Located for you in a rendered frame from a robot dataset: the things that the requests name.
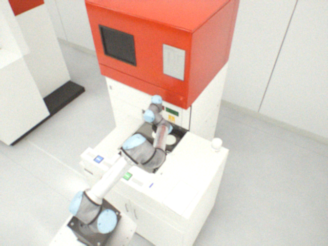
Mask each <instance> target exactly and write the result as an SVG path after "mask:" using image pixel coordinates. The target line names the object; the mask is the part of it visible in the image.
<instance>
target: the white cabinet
mask: <svg viewBox="0 0 328 246"><path fill-rule="evenodd" d="M80 166H81V168H82V170H83V173H84V175H85V177H86V180H87V182H88V184H89V186H90V188H91V187H92V186H93V185H94V183H95V182H96V181H97V180H98V179H99V178H100V177H101V176H99V175H97V174H96V173H94V172H92V171H91V170H89V169H88V168H86V167H84V166H83V165H81V164H80ZM224 167H225V164H224V166H223V168H222V169H221V171H220V173H219V175H218V176H217V178H216V180H215V182H214V183H213V185H212V187H211V188H210V190H209V192H208V194H207V195H206V197H205V199H204V201H203V202H202V204H201V206H200V208H199V209H198V211H197V213H196V215H195V216H194V218H193V220H192V222H191V223H190V225H189V227H188V229H186V228H184V227H182V226H181V225H179V224H178V223H176V222H174V221H173V220H171V219H169V218H168V217H166V216H165V215H163V214H161V213H160V212H158V211H156V210H155V209H153V208H151V207H150V206H148V205H147V204H145V203H143V202H141V201H139V200H138V199H136V198H134V197H133V196H131V195H129V194H128V193H126V192H125V191H123V190H121V189H120V188H118V187H117V186H114V187H113V188H112V189H111V190H110V191H109V192H108V193H107V194H106V195H105V196H104V198H105V199H106V200H107V201H108V202H109V203H111V204H112V205H115V206H116V207H117V208H118V209H119V210H120V211H122V212H123V213H124V214H125V215H126V216H128V217H129V218H130V219H131V220H132V221H134V222H135V223H136V224H137V225H138V227H137V229H136V231H135V232H137V233H138V234H140V235H141V236H143V237H144V238H146V239H147V240H149V241H150V242H151V243H153V244H154V245H156V246H192V245H193V243H194V241H195V239H196V238H197V236H198V234H199V232H200V230H201V228H202V226H203V225H204V223H205V221H206V219H207V217H208V215H209V213H210V211H211V210H212V208H213V206H214V203H215V199H216V196H217V192H218V189H219V185H220V181H221V178H222V174H223V171H224Z"/></svg>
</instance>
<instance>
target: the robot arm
mask: <svg viewBox="0 0 328 246"><path fill-rule="evenodd" d="M162 102H163V101H162V98H161V96H159V95H154V96H152V98H151V104H150V105H149V107H148V109H147V110H146V111H145V113H144V115H143V118H144V119H145V120H146V121H148V122H152V123H153V124H152V129H153V131H154V133H156V136H155V140H154V144H153V145H152V144H151V143H149V142H148V141H147V140H146V138H144V137H143V136H142V135H140V134H135V135H133V136H131V137H130V138H129V139H127V140H126V141H125V142H124V144H123V150H122V155H121V156H120V157H119V158H118V159H117V160H116V161H115V162H114V163H113V164H112V165H111V167H110V168H109V169H108V170H107V171H106V172H105V173H104V174H103V175H102V176H101V177H100V178H99V179H98V180H97V181H96V182H95V183H94V185H93V186H92V187H91V188H86V189H85V190H84V191H82V190H80V191H78V192H77V193H76V195H75V196H74V198H73V199H72V201H71V203H70V205H69V212H70V213H72V214H73V215H74V216H76V217H77V218H78V219H79V220H78V227H79V230H80V231H81V233H83V234H84V235H88V236H92V235H95V234H97V233H109V232H111V231H112V230H113V229H114V227H115V226H116V223H117V217H116V214H115V213H114V211H112V210H110V209H105V208H104V207H103V206H101V204H102V199H103V197H104V196H105V195H106V194H107V193H108V192H109V191H110V190H111V189H112V188H113V187H114V186H115V185H116V183H117V182H118V181H119V180H120V179H121V178H122V177H123V176H124V175H125V174H126V173H127V172H128V170H129V169H130V168H131V167H132V166H134V165H138V164H139V163H141V164H142V165H143V166H145V167H147V168H157V167H159V166H160V165H161V164H162V163H163V162H164V160H165V145H166V140H167V135H168V133H170V132H171V130H172V126H171V125H170V123H168V122H167V121H166V120H165V119H164V118H163V117H162V114H163V108H162Z"/></svg>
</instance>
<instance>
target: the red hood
mask: <svg viewBox="0 0 328 246"><path fill-rule="evenodd" d="M84 3H85V7H86V11H87V16H88V20H89V24H90V29H91V33H92V38H93V42H94V46H95V50H96V54H97V59H98V63H99V67H100V72H101V75H103V76H106V77H108V78H111V79H113V80H115V81H118V82H120V83H123V84H125V85H128V86H130V87H132V88H135V89H137V90H140V91H142V92H144V93H146V94H149V95H151V96H154V95H159V96H161V98H162V100H163V101H165V102H168V103H170V104H173V105H175V106H178V107H180V108H182V109H185V110H188V108H189V107H190V106H191V105H192V104H193V102H194V101H195V100H196V99H197V98H198V96H199V95H200V94H201V93H202V92H203V90H204V89H205V88H206V87H207V86H208V84H209V83H210V82H211V81H212V80H213V78H214V77H215V76H216V75H217V74H218V72H219V71H220V70H221V69H222V67H223V66H224V65H225V64H226V63H227V61H228V59H229V54H230V49H231V44H232V39H233V34H234V29H235V24H236V19H237V14H238V9H239V4H240V0H84Z"/></svg>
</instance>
